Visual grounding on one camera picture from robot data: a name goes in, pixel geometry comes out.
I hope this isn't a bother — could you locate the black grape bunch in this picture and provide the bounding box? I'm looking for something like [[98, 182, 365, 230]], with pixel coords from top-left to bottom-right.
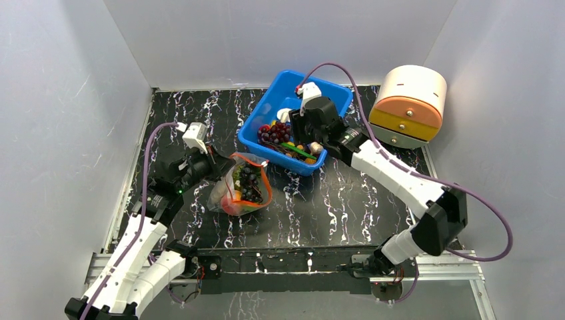
[[239, 165, 263, 204]]

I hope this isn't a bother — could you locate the round drawer cabinet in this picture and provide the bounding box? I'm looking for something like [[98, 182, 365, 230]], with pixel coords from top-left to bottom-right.
[[368, 65, 448, 149]]

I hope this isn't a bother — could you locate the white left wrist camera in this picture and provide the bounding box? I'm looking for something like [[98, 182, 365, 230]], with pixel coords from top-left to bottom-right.
[[176, 122, 208, 154]]

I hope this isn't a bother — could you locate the toy peach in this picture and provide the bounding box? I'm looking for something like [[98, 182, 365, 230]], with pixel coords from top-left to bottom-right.
[[220, 195, 242, 216]]

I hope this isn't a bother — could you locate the toy garlic bulb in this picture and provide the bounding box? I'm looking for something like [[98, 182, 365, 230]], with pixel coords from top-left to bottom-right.
[[308, 142, 324, 157]]

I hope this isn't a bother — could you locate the clear zip top bag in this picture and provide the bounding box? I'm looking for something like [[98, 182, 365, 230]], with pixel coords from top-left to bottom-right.
[[207, 153, 273, 216]]

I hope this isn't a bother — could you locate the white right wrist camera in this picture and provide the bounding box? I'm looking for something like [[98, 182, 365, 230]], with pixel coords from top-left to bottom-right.
[[295, 82, 322, 116]]

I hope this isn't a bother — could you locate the green toy chili pepper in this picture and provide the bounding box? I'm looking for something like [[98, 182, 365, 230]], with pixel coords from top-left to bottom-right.
[[281, 143, 318, 164]]

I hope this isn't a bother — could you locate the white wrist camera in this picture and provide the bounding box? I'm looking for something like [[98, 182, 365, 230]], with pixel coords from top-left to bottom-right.
[[176, 122, 208, 154], [295, 82, 322, 116]]

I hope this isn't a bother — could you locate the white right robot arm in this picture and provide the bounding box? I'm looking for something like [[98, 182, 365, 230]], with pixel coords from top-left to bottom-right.
[[289, 97, 467, 277]]

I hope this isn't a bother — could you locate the blue plastic bin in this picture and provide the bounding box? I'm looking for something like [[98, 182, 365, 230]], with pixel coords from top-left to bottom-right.
[[237, 69, 354, 179]]

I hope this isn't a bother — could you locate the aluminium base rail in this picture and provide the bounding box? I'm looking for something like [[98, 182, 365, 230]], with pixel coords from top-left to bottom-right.
[[86, 245, 484, 296]]

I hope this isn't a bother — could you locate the white toy mushroom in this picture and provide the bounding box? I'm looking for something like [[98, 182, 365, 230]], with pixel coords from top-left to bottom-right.
[[277, 108, 292, 123]]

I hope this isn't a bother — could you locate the dark red grape bunch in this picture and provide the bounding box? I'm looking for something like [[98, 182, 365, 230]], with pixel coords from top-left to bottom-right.
[[257, 122, 292, 145]]

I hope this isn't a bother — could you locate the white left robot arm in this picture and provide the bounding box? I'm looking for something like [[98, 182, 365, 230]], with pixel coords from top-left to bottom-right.
[[65, 146, 235, 319]]

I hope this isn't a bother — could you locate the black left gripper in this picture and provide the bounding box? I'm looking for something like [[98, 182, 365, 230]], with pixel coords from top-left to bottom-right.
[[176, 142, 236, 193]]

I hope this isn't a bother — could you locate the toy pineapple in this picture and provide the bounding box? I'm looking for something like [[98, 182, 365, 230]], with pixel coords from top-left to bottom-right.
[[232, 165, 243, 183]]

